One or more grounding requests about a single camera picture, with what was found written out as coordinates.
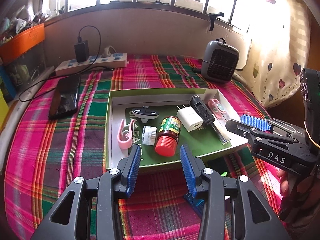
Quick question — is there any black window latch hook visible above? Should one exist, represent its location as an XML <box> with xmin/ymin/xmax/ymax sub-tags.
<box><xmin>208</xmin><ymin>12</ymin><xmax>225</xmax><ymax>32</ymax></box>

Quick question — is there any white plug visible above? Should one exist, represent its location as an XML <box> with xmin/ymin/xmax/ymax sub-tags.
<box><xmin>102</xmin><ymin>45</ymin><xmax>117</xmax><ymax>57</ymax></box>

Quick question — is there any black smartphone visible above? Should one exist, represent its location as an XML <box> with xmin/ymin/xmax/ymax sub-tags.
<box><xmin>48</xmin><ymin>74</ymin><xmax>81</xmax><ymax>120</ymax></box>

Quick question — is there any red cap medicine bottle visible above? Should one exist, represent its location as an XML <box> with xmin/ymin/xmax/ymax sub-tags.
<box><xmin>155</xmin><ymin>116</ymin><xmax>181</xmax><ymax>157</ymax></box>

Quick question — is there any clear glass tank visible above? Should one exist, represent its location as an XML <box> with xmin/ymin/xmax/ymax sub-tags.
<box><xmin>4</xmin><ymin>42</ymin><xmax>47</xmax><ymax>92</ymax></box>

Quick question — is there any person right hand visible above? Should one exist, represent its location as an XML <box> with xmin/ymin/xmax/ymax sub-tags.
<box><xmin>277</xmin><ymin>169</ymin><xmax>320</xmax><ymax>210</ymax></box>

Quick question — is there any black white round holder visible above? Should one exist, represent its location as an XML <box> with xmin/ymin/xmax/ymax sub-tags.
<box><xmin>132</xmin><ymin>106</ymin><xmax>159</xmax><ymax>124</ymax></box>

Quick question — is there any plaid pink green cloth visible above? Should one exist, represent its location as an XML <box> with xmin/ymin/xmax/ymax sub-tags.
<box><xmin>4</xmin><ymin>54</ymin><xmax>288</xmax><ymax>240</ymax></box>

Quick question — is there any white USB wall charger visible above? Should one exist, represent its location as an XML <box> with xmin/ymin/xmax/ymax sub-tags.
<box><xmin>177</xmin><ymin>106</ymin><xmax>203</xmax><ymax>132</ymax></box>

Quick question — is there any heart pattern curtain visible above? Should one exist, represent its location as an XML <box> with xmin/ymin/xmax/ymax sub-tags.
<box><xmin>238</xmin><ymin>0</ymin><xmax>310</xmax><ymax>108</ymax></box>

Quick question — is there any small white cap bottle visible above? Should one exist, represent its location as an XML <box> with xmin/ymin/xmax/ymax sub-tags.
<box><xmin>141</xmin><ymin>126</ymin><xmax>157</xmax><ymax>146</ymax></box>

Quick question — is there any black charging cable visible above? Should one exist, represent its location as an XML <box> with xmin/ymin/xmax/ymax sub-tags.
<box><xmin>18</xmin><ymin>25</ymin><xmax>115</xmax><ymax>103</ymax></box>

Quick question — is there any black power adapter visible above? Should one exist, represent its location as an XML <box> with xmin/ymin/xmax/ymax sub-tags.
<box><xmin>74</xmin><ymin>40</ymin><xmax>89</xmax><ymax>62</ymax></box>

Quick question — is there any blue book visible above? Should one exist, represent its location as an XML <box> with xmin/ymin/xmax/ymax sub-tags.
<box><xmin>0</xmin><ymin>64</ymin><xmax>16</xmax><ymax>102</ymax></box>

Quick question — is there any pink white cable clip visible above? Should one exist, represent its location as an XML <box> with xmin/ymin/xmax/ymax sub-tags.
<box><xmin>117</xmin><ymin>119</ymin><xmax>136</xmax><ymax>150</ymax></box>

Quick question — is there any yellow box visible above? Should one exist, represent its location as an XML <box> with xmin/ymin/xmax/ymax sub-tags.
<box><xmin>0</xmin><ymin>96</ymin><xmax>9</xmax><ymax>129</ymax></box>

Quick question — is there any grey desktop fan heater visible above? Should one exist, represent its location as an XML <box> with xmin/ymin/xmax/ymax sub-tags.
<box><xmin>201</xmin><ymin>38</ymin><xmax>240</xmax><ymax>83</ymax></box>

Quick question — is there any blue USB voltage meter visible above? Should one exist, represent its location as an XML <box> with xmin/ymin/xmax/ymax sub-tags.
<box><xmin>183</xmin><ymin>192</ymin><xmax>204</xmax><ymax>218</ymax></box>

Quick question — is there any orange plastic bin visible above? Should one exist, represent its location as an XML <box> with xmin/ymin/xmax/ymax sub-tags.
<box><xmin>0</xmin><ymin>24</ymin><xmax>45</xmax><ymax>65</ymax></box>

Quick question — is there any green cardboard box tray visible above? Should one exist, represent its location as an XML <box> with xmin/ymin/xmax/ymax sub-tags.
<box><xmin>104</xmin><ymin>88</ymin><xmax>248</xmax><ymax>169</ymax></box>

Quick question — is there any pink white small gadget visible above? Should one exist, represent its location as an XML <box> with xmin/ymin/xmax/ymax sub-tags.
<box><xmin>208</xmin><ymin>99</ymin><xmax>226</xmax><ymax>119</ymax></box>

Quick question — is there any white power strip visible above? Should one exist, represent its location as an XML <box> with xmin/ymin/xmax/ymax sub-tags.
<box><xmin>55</xmin><ymin>53</ymin><xmax>129</xmax><ymax>76</ymax></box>

